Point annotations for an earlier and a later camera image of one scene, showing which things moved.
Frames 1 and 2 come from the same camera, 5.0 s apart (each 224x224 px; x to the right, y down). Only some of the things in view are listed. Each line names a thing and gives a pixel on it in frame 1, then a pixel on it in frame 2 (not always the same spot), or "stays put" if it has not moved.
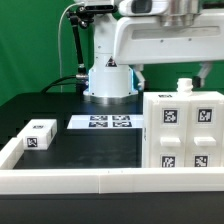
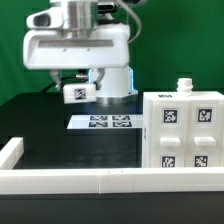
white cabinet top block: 38,134 to 79,93
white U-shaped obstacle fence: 102,180 stays put
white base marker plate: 112,121 stays put
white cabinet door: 169,133 stays put
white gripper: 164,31 to 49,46
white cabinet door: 204,146 stays put
